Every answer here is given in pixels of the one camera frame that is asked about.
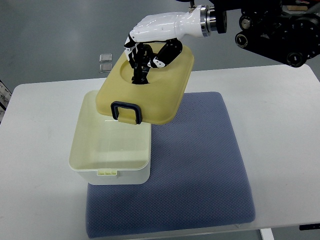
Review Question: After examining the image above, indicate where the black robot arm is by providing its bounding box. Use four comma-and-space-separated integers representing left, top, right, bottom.
189, 0, 320, 68

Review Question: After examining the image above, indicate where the white storage box base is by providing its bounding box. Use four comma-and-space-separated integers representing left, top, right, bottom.
69, 90, 152, 185

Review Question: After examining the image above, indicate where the upper clear floor tile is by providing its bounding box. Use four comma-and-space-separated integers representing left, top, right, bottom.
99, 53, 113, 63

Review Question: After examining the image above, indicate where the blue grey cushion mat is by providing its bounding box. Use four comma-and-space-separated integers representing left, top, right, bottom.
86, 92, 256, 238

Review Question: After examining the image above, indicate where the yellow storage box lid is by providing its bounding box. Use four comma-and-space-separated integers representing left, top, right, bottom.
95, 45, 194, 125

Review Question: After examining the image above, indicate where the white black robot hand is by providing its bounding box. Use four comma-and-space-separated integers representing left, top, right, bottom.
124, 5, 218, 85

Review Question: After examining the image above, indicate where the black table clamp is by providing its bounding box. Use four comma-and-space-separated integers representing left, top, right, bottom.
299, 223, 320, 231

